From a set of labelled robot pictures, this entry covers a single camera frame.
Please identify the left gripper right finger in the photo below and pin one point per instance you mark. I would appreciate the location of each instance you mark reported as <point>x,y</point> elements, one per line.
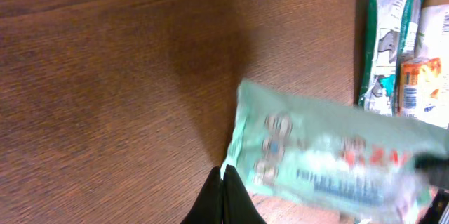
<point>238,207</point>

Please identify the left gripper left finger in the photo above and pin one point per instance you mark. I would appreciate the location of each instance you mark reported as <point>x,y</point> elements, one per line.
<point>207,208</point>

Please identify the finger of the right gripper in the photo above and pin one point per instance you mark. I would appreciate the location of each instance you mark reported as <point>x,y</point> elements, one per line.
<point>438,212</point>
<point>435,168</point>

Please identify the light green wipes packet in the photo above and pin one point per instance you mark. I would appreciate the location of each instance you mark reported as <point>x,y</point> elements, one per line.
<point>330,155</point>

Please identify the orange tissue pack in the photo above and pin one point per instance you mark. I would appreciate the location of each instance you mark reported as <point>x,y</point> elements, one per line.
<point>423,91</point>

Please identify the green 3M glove package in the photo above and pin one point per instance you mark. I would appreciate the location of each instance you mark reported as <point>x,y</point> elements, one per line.
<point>391,32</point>

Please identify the white tube gold cap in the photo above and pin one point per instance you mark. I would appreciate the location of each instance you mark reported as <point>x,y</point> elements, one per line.
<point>432,39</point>

